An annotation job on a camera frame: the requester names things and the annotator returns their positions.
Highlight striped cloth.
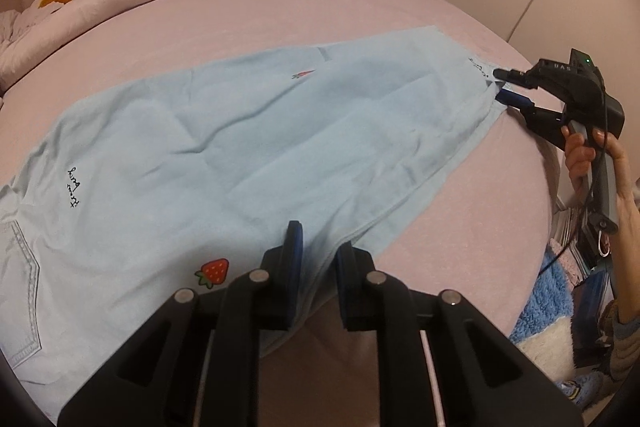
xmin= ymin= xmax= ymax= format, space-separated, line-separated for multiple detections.
xmin=552 ymin=207 xmax=583 ymax=253

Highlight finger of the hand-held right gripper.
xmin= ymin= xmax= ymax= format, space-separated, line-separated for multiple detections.
xmin=492 ymin=67 xmax=538 ymax=90
xmin=497 ymin=89 xmax=569 ymax=154

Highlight person's right hand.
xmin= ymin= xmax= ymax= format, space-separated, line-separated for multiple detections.
xmin=561 ymin=124 xmax=640 ymax=233

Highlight blue white fluffy blanket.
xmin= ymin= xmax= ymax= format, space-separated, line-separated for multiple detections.
xmin=510 ymin=247 xmax=577 ymax=380

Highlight person's right forearm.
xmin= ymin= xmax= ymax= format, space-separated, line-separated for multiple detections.
xmin=597 ymin=207 xmax=640 ymax=388

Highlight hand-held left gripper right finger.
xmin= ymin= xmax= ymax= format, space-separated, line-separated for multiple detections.
xmin=334 ymin=243 xmax=583 ymax=427

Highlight light blue denim pants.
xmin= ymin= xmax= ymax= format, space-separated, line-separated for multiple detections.
xmin=0 ymin=26 xmax=506 ymax=425

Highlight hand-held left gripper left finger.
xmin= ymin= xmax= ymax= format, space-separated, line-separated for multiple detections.
xmin=57 ymin=221 xmax=306 ymax=427

